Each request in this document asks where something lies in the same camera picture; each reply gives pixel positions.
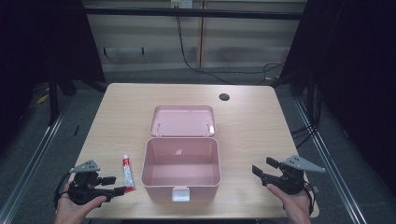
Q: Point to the person's right hand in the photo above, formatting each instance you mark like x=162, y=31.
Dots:
x=295, y=208

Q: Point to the black horizontal bar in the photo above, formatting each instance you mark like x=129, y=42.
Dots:
x=193, y=13

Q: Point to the yellow floor marker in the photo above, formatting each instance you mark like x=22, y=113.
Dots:
x=43, y=99

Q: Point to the black metal stand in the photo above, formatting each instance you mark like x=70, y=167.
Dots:
x=53, y=99

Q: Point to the white wall outlet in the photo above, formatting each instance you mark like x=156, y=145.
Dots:
x=181, y=3

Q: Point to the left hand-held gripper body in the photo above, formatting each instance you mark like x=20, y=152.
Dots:
x=84, y=189

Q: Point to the small black stick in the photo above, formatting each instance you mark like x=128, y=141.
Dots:
x=76, y=130

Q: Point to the pink plastic storage box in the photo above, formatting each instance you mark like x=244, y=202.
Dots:
x=182, y=168

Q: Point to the person's left hand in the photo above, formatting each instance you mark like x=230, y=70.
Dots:
x=70, y=213

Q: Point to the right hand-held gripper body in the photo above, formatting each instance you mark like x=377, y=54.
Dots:
x=291, y=182

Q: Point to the metal floor rail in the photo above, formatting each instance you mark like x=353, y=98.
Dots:
x=31, y=165
x=330, y=161

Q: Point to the black table grommet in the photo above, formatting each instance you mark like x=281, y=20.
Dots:
x=224, y=97

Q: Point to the dark curtain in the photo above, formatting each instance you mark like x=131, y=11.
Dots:
x=37, y=40
x=355, y=77

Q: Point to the white and red ointment tube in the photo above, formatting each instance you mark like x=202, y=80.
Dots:
x=127, y=174

